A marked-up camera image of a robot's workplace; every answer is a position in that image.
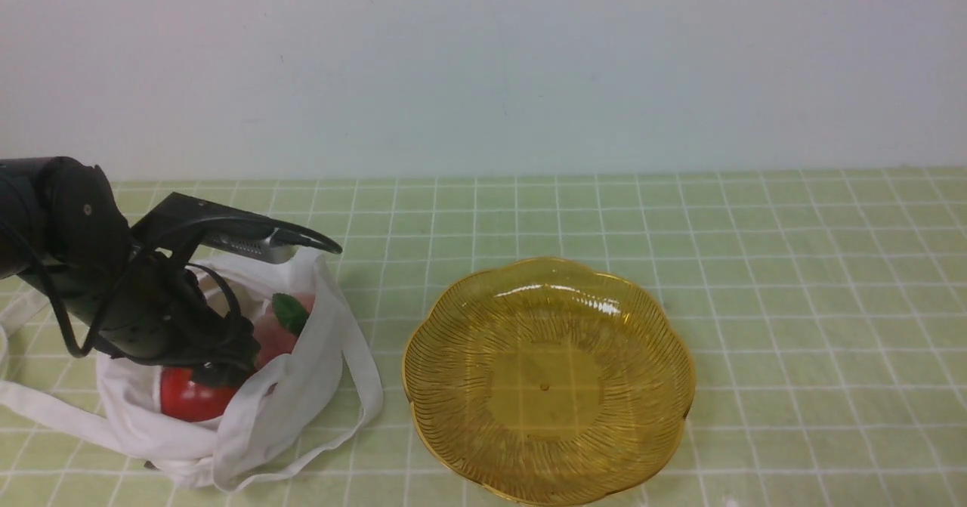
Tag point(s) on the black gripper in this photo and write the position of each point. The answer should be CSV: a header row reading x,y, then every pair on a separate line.
x,y
156,313

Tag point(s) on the red apple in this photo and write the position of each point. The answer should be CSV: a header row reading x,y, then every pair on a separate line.
x,y
183,399

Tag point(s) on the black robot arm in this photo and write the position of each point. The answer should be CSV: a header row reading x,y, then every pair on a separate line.
x,y
58,210

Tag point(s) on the white cloth tote bag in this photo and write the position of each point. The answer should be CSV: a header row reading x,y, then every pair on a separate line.
x,y
262,420

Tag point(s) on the amber glass fruit plate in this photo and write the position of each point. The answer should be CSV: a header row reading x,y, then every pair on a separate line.
x,y
549,383

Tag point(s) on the pink peach with leaf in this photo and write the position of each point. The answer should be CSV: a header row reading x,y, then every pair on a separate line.
x,y
278,329

